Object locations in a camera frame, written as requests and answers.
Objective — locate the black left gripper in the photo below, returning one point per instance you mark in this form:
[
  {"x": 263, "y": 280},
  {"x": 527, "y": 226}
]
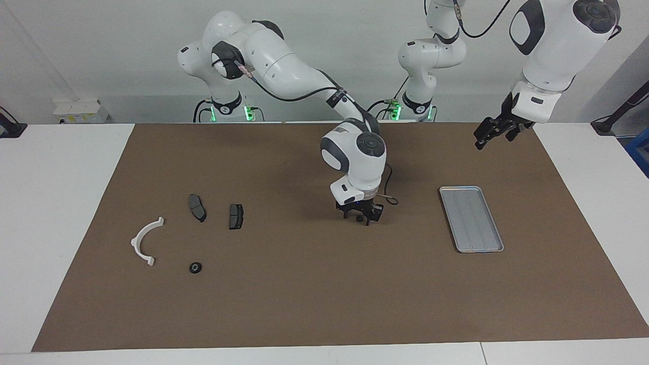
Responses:
[{"x": 502, "y": 124}]

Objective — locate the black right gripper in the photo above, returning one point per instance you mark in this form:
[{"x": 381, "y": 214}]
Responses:
[{"x": 362, "y": 205}]

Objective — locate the large black bearing gear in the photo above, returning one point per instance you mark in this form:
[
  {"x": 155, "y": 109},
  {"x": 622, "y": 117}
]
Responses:
[{"x": 195, "y": 267}]

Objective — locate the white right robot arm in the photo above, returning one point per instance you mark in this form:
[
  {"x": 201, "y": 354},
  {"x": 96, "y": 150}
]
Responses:
[{"x": 284, "y": 66}]

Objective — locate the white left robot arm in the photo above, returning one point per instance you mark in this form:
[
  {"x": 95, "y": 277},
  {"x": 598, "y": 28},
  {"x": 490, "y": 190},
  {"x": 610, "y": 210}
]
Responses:
[{"x": 552, "y": 45}]

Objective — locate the silver metal tray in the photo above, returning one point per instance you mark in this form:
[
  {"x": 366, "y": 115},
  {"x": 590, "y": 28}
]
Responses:
[{"x": 471, "y": 220}]

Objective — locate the brown table mat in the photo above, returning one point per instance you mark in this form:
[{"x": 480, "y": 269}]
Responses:
[{"x": 324, "y": 294}]

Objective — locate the black stand foot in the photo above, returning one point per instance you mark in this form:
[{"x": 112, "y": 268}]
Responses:
[
  {"x": 10, "y": 129},
  {"x": 606, "y": 125}
]

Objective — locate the rectangular dark grey brake pad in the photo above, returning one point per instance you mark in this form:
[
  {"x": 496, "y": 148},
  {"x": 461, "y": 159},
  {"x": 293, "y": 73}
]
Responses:
[{"x": 236, "y": 217}]

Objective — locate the blue box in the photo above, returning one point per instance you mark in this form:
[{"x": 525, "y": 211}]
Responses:
[{"x": 640, "y": 152}]

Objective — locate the curved dark grey brake pad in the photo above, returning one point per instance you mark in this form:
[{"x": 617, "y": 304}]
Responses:
[{"x": 196, "y": 208}]

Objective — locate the white power strip box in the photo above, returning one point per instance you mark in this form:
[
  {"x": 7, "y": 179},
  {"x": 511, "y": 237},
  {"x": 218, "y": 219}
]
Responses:
[{"x": 81, "y": 112}]

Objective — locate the white semicircular plastic bracket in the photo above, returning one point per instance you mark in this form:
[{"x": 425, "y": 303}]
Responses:
[{"x": 136, "y": 243}]

